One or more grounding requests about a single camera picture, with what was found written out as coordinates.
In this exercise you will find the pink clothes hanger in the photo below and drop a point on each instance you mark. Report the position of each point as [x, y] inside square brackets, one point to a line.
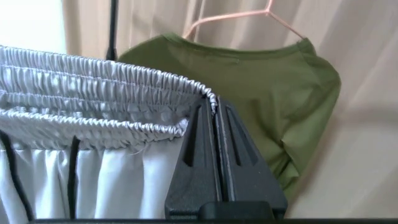
[233, 15]

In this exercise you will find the green printed t-shirt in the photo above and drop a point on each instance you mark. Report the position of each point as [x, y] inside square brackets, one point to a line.
[248, 81]

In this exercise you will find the white garment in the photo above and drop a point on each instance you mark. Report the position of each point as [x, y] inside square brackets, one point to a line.
[93, 109]

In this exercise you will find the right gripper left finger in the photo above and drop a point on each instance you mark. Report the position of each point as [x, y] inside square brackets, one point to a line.
[192, 180]

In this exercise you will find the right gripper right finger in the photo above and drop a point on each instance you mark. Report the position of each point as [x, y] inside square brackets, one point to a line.
[248, 177]

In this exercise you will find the black clothes rack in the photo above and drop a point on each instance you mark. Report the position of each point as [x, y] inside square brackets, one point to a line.
[112, 28]

